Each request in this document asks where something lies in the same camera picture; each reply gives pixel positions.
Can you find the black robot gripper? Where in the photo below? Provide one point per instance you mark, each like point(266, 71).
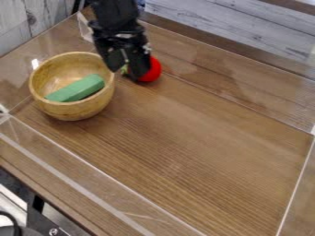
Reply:
point(119, 37)

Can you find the green foam block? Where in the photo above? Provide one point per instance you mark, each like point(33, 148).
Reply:
point(78, 90)

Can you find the light wooden bowl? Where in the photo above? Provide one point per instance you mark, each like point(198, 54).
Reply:
point(57, 73)

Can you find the small green cube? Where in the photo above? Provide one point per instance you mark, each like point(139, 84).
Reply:
point(125, 70)

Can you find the red ball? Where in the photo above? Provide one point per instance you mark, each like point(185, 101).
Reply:
point(154, 72)

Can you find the clear acrylic corner bracket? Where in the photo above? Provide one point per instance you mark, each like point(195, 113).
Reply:
point(86, 30)

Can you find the clear acrylic tray wall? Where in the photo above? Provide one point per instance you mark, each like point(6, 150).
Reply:
point(107, 207)

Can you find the black table leg bracket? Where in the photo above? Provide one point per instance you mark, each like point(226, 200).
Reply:
point(38, 222)

